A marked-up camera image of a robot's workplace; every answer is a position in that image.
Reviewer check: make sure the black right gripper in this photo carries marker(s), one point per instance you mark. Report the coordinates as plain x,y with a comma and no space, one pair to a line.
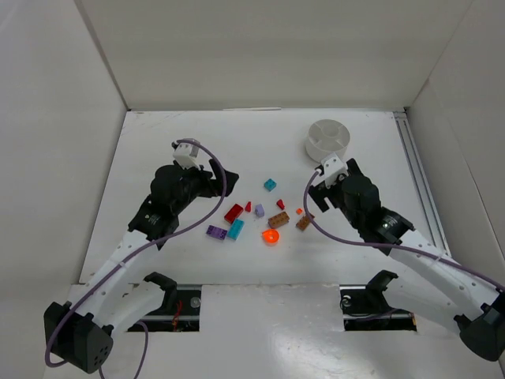
329,192

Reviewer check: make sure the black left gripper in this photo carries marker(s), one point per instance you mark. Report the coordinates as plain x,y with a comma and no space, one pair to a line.
211,183

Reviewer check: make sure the red rectangular lego brick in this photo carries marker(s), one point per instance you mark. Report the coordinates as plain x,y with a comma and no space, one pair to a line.
235,211

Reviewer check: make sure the small teal lego brick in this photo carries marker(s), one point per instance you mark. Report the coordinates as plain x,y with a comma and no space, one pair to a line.
270,184

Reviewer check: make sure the lavender lego brick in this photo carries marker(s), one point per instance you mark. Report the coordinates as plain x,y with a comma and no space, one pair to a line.
259,210

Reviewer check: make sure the purple lego brick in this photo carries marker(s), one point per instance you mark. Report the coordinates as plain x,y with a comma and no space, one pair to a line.
216,232

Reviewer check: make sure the long teal lego brick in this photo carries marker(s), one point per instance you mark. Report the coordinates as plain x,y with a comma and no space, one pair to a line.
235,229

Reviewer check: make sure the orange round lego dish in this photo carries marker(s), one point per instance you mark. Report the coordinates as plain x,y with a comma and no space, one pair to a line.
271,237

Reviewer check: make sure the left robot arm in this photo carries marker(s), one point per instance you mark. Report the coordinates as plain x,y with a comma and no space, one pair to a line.
81,331

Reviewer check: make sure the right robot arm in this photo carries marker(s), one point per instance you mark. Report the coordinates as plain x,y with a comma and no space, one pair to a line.
472,305

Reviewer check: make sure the white round divided container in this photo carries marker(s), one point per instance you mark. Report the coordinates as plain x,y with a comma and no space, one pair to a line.
326,137

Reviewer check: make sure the brown lego brick upside down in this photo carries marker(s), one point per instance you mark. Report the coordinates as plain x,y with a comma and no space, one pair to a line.
304,222

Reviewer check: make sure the small red lego right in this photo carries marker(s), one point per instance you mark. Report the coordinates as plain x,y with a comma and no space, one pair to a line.
280,204

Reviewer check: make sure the brown lego plate studs up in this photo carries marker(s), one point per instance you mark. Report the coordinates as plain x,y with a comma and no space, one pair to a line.
278,220

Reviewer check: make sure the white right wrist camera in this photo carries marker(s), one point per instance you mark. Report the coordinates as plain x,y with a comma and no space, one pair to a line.
330,169

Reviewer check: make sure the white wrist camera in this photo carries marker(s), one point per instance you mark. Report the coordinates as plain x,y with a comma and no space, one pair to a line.
185,154
330,169

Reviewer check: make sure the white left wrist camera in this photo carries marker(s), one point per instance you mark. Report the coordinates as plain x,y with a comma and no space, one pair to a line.
185,154

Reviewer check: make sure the aluminium rail on table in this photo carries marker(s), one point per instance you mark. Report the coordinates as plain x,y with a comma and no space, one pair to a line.
420,180

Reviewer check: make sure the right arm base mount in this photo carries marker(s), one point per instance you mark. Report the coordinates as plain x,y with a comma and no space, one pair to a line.
364,307

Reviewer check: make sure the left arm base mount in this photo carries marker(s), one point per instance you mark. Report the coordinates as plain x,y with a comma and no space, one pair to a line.
179,310

